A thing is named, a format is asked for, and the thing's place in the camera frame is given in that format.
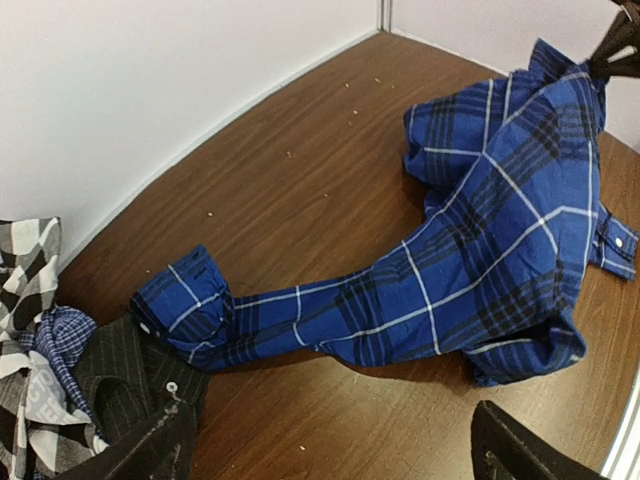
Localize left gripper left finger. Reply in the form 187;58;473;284
57;400;198;479

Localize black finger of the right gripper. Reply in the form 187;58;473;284
588;0;640;80

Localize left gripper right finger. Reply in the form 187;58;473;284
472;400;602;480

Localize blue plaid long sleeve shirt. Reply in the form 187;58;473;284
131;40;639;386

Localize black pinstripe shirt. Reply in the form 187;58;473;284
74;315;210;444

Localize black white patterned shirt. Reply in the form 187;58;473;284
1;217;97;479

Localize small blue check shirt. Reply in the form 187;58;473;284
21;306;107;456

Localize right aluminium corner post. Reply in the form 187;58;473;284
377;0;393;32

